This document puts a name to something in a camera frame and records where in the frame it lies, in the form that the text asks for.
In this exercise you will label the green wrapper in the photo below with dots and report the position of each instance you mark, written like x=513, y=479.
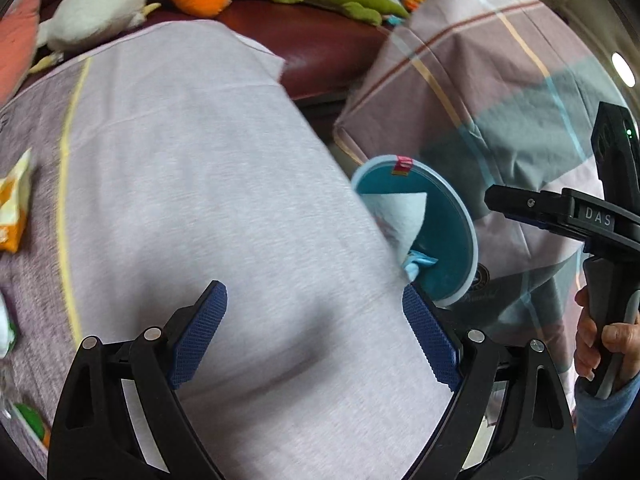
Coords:
x=30, y=417

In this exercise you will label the light blue wrapper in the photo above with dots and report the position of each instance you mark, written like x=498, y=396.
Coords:
x=420, y=262

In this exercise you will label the plaid blanket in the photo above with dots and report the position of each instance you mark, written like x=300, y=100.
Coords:
x=475, y=60

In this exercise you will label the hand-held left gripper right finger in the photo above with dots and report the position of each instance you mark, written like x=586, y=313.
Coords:
x=430, y=335

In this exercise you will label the white oval lamp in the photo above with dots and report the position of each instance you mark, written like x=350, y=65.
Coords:
x=622, y=67

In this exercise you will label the person's right forearm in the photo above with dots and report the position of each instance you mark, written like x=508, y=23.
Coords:
x=605, y=425

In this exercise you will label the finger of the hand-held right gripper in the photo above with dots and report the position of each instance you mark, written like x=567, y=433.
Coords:
x=537, y=221
x=520, y=200

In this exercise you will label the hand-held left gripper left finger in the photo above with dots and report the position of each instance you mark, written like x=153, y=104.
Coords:
x=197, y=335

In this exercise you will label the white paper sheet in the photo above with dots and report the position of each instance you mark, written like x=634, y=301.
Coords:
x=400, y=215

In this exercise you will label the pink carrot plush toy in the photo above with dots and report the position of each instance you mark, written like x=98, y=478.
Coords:
x=15, y=45

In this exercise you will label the person's right hand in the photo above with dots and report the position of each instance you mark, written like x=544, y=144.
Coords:
x=582, y=335

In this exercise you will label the white duck plush toy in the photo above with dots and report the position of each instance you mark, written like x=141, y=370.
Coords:
x=95, y=10

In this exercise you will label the dark red leather sofa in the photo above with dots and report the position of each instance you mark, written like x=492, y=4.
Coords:
x=310, y=50

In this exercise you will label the grey-pink tablecloth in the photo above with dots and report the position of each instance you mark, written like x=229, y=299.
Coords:
x=200, y=185

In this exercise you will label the yellow snack wrapper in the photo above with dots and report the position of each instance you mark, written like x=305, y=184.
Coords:
x=12, y=205

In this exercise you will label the green white small packet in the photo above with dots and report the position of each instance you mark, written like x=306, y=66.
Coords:
x=6, y=330

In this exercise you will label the blue round bin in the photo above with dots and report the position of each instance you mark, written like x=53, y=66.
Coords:
x=445, y=230

